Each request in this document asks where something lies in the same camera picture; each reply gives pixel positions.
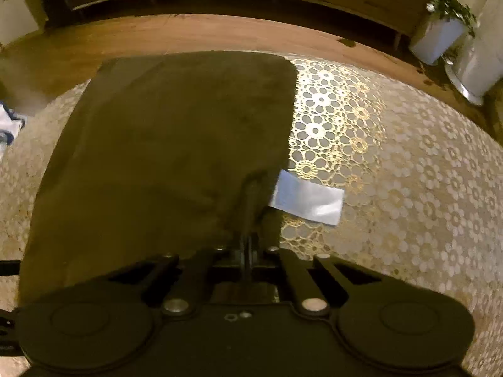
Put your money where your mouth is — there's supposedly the white garment care label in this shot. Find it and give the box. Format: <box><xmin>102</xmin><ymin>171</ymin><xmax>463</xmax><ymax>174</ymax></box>
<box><xmin>269</xmin><ymin>170</ymin><xmax>345</xmax><ymax>227</ymax></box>

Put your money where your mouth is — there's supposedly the green leafy potted plant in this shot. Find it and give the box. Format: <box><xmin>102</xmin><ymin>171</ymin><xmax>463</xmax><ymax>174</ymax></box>
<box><xmin>421</xmin><ymin>0</ymin><xmax>477</xmax><ymax>37</ymax></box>

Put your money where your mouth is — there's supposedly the dark olive garment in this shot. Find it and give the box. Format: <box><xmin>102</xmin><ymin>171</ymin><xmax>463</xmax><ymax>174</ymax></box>
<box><xmin>19</xmin><ymin>51</ymin><xmax>297</xmax><ymax>305</ymax></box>

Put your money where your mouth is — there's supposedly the white blue clothes bag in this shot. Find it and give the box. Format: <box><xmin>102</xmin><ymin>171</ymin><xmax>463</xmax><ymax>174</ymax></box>
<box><xmin>0</xmin><ymin>102</ymin><xmax>28</xmax><ymax>157</ymax></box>

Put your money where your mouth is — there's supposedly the white square plant pot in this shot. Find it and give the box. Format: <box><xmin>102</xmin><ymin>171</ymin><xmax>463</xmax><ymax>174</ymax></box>
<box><xmin>409</xmin><ymin>12</ymin><xmax>468</xmax><ymax>66</ymax></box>

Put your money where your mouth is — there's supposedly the white lace floral tablecloth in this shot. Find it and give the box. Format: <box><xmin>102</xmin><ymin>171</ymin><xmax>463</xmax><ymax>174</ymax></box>
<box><xmin>1</xmin><ymin>55</ymin><xmax>502</xmax><ymax>376</ymax></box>

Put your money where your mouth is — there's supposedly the tall white floor vase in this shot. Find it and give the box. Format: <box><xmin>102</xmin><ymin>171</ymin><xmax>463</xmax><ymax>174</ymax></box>
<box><xmin>446</xmin><ymin>0</ymin><xmax>502</xmax><ymax>106</ymax></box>

